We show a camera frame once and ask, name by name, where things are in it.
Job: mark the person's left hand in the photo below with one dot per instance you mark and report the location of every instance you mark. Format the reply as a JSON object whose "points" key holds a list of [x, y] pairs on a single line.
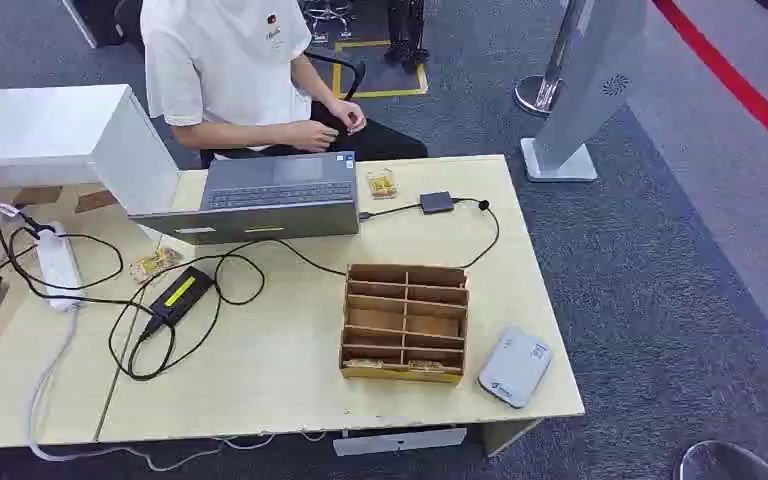
{"points": [[351, 118]]}

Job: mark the person's right hand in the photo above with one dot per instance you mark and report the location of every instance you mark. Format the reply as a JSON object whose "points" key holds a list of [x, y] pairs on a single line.
{"points": [[312, 136]]}

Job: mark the grey laptop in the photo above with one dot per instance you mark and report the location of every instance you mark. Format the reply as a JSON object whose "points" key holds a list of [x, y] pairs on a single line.
{"points": [[278, 185]]}

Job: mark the wrapped yellow card pack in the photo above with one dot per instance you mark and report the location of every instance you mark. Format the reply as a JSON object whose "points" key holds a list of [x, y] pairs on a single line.
{"points": [[157, 264], [382, 185]]}

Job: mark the chrome chair base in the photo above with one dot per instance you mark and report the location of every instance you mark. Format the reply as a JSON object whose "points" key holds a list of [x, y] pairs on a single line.
{"points": [[328, 13]]}

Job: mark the person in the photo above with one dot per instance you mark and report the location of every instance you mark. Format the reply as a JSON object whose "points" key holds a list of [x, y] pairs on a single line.
{"points": [[225, 60]]}

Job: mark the small dark hub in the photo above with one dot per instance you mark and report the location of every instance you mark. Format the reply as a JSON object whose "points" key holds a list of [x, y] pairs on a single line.
{"points": [[437, 203]]}

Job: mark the black power adapter yellow label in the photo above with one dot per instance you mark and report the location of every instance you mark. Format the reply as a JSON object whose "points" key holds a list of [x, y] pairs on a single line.
{"points": [[180, 295]]}

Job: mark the wooden card box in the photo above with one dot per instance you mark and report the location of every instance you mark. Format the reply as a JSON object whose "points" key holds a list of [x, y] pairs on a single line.
{"points": [[404, 324]]}

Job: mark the pale wooden desk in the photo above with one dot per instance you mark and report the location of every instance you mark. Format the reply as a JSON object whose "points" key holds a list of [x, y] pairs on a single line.
{"points": [[6, 384], [278, 358]]}

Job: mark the card with landscape print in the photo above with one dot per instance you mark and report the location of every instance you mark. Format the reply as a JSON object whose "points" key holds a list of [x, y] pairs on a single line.
{"points": [[364, 364], [427, 366]]}

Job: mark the grey kiosk stand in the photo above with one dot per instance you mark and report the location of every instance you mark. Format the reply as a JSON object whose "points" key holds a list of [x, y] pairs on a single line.
{"points": [[589, 73]]}

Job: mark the white box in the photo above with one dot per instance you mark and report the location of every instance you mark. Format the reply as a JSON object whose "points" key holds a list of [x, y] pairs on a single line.
{"points": [[39, 126]]}

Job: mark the white power strip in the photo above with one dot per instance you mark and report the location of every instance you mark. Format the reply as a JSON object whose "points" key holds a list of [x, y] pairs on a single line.
{"points": [[59, 268]]}

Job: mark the pale grey card reader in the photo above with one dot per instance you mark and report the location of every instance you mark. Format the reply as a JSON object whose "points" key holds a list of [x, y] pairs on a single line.
{"points": [[515, 368]]}

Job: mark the round grey dome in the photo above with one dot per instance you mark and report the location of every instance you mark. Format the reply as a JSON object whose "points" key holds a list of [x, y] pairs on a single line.
{"points": [[722, 464]]}

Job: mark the white metal bracket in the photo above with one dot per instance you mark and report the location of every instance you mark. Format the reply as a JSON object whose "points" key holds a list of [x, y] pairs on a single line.
{"points": [[397, 442]]}

